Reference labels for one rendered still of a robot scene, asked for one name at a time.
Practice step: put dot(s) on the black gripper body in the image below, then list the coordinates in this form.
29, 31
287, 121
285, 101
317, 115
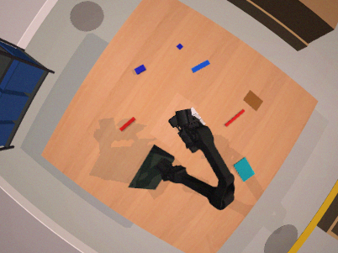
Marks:
173, 122

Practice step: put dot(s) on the teal rectangular plate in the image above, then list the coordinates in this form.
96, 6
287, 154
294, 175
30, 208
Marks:
244, 169

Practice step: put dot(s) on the brown square plate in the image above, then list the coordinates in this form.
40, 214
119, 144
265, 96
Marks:
253, 100

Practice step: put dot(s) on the red flat bar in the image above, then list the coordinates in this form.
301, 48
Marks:
127, 124

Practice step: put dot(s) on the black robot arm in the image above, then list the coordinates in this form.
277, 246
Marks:
194, 133

